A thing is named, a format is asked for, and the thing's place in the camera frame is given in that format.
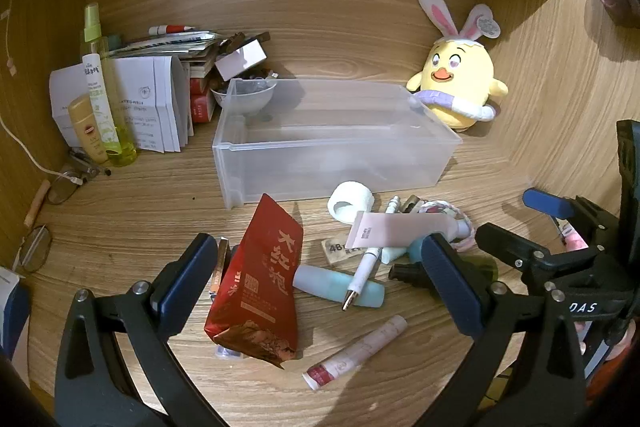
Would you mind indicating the tan sunscreen bottle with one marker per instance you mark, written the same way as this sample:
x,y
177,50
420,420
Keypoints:
x,y
85,127

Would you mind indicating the white tape roll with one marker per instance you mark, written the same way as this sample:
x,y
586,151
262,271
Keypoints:
x,y
357,196

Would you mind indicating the dark green glass bottle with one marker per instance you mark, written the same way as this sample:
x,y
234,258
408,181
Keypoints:
x,y
407,274

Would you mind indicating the pale pink cream tube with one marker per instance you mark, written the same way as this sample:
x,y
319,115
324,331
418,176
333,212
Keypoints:
x,y
395,229

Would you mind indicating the small white cardboard box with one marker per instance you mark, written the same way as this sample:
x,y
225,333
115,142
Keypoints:
x,y
242,59

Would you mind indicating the blue white carton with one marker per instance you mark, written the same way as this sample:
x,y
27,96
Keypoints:
x,y
12,307

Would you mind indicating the yellow chick plush toy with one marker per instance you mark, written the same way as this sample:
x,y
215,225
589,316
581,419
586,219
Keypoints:
x,y
460,72

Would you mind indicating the white folded papers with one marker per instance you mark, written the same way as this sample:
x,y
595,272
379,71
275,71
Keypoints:
x,y
145,102

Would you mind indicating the white eraser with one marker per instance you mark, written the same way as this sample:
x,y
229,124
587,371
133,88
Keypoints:
x,y
334,252

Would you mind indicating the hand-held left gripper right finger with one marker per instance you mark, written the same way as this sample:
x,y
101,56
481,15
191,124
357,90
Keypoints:
x,y
450,277

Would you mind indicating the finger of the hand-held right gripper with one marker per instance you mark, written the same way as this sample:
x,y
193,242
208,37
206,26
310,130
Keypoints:
x,y
510,247
547,203

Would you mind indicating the white lip balm red label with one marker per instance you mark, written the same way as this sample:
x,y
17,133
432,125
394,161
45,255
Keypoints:
x,y
357,349

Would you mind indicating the white bowl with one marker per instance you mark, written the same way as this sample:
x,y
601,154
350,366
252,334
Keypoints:
x,y
250,99

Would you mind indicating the pink hair clip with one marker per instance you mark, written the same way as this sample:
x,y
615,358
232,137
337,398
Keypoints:
x,y
572,234

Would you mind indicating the person's right hand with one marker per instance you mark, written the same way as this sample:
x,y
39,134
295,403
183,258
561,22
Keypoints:
x,y
581,337

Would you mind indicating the red white marker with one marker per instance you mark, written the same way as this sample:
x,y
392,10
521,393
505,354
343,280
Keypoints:
x,y
170,28

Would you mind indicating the pile of small trinkets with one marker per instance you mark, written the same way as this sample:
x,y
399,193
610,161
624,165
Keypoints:
x,y
250,79

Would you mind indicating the person's right forearm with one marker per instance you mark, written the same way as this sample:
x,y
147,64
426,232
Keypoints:
x,y
612,387

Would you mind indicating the clear plastic drawer box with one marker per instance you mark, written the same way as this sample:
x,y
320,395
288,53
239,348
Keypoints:
x,y
325,142

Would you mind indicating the yellow-green spray bottle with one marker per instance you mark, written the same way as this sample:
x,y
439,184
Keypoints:
x,y
122,152

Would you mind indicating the white pen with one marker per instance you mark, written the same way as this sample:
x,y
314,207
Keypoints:
x,y
364,271

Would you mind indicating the red box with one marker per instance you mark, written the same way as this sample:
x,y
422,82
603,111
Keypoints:
x,y
199,86
202,109

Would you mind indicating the stack of books and papers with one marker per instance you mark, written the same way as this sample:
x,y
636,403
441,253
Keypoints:
x,y
170,44

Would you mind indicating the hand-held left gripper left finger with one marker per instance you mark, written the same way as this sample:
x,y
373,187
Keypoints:
x,y
187,269

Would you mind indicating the light teal bottle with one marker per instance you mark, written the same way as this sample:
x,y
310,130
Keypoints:
x,y
320,282

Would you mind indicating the red tea packet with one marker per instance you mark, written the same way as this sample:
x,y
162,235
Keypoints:
x,y
260,277

